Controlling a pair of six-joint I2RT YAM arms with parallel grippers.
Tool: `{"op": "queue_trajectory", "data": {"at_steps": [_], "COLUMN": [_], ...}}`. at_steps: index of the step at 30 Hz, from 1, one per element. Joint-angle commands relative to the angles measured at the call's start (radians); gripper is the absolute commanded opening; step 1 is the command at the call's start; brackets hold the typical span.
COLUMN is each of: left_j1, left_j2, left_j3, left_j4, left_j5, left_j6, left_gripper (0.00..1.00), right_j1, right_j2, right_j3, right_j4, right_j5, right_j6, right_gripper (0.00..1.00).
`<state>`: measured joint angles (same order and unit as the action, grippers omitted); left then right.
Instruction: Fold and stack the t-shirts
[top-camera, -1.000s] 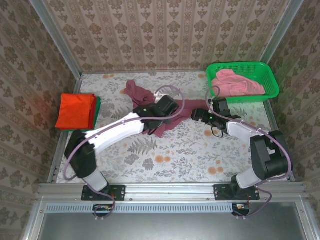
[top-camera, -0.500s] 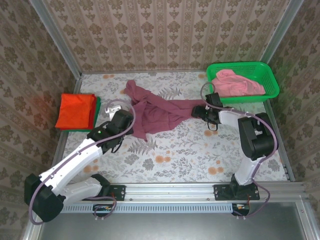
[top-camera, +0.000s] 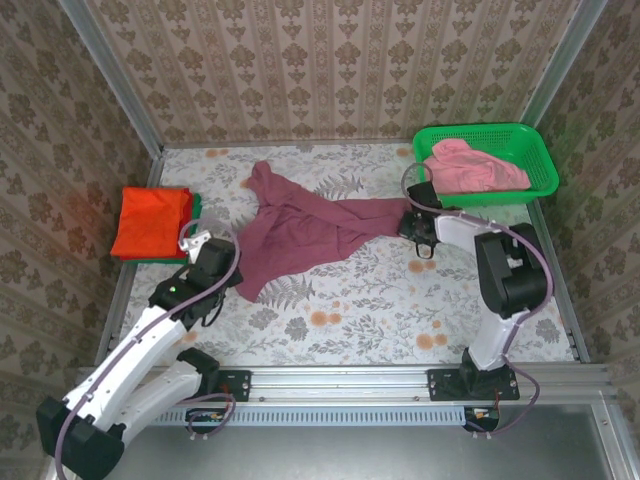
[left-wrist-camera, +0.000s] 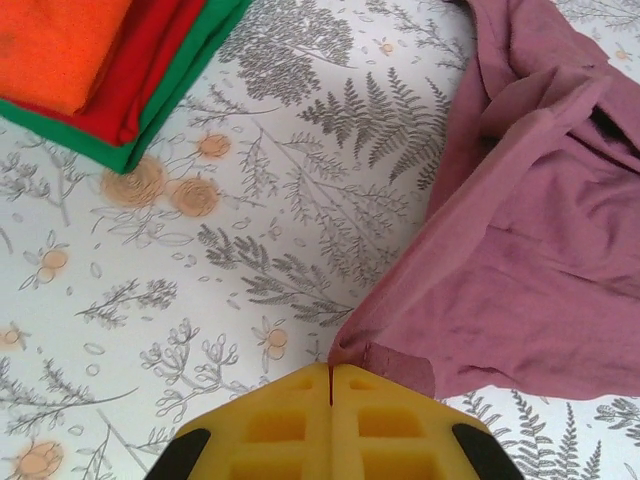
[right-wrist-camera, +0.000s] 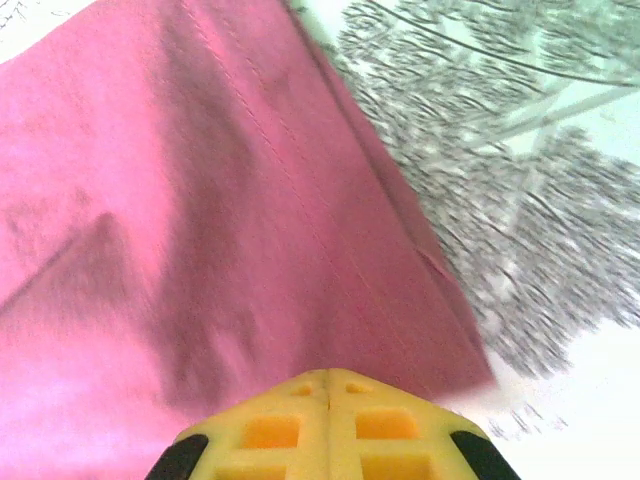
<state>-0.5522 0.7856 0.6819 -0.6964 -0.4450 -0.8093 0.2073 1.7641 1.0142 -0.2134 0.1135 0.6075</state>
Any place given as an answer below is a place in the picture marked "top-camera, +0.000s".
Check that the maroon t-shirt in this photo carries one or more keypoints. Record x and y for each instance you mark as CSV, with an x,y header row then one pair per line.
x,y
300,225

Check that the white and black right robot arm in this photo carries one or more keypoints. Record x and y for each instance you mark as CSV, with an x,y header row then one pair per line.
x,y
500,345

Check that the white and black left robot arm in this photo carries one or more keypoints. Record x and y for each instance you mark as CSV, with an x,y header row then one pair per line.
x,y
125,360

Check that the pink t-shirt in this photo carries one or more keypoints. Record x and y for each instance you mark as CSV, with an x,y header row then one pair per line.
x,y
470,170

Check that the green folded t-shirt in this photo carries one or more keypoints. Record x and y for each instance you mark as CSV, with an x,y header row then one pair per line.
x,y
198,206

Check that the red folded t-shirt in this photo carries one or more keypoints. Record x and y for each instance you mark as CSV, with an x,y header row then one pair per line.
x,y
190,205

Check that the orange folded t-shirt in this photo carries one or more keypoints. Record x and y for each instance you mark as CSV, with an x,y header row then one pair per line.
x,y
147,220

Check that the green plastic basket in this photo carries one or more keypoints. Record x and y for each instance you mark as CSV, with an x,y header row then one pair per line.
x,y
542,165

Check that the floral tablecloth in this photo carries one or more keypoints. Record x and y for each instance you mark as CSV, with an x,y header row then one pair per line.
x,y
350,320

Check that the grey metal sheet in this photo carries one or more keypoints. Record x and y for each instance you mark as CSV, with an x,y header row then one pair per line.
x,y
325,455

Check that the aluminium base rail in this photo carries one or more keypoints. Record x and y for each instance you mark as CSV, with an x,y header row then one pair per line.
x,y
340,382

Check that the aluminium frame post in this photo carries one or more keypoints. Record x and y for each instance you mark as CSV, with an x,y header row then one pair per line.
x,y
565,60
110,75

